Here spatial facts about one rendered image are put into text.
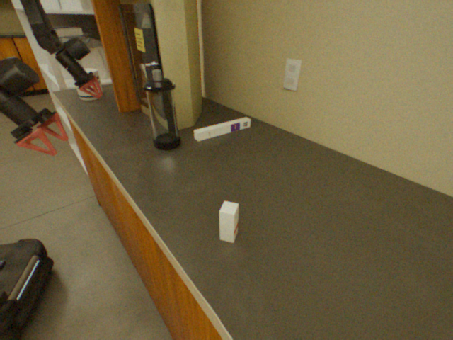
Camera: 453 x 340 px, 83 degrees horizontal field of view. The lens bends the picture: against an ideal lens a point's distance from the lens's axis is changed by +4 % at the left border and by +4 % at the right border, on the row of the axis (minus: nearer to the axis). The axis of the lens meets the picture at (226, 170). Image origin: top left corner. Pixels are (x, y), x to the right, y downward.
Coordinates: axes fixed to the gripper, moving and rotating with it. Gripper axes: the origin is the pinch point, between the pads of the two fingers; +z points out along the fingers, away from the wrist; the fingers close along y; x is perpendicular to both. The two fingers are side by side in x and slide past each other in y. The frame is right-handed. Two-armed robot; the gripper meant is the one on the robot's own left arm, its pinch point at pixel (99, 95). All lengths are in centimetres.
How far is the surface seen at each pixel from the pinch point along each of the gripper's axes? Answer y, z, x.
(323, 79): -39, 34, -80
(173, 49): -19.9, 0.4, -40.4
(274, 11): -15, 11, -81
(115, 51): 8.6, -9.7, -16.5
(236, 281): -96, 31, -30
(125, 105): 8.3, 11.2, -3.2
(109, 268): -10, 81, 69
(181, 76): -19.0, 9.7, -37.1
